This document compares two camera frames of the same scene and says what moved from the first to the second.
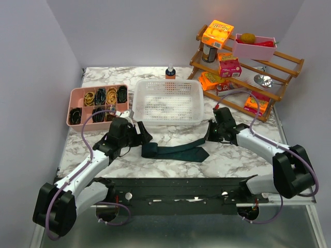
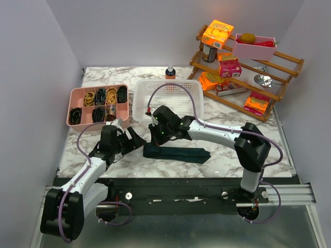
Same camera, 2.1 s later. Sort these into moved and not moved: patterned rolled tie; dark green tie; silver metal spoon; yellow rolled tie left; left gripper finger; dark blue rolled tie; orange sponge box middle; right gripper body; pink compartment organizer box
Moved: right gripper body; left gripper finger; dark green tie
Not moved: dark blue rolled tie; patterned rolled tie; yellow rolled tie left; silver metal spoon; orange sponge box middle; pink compartment organizer box
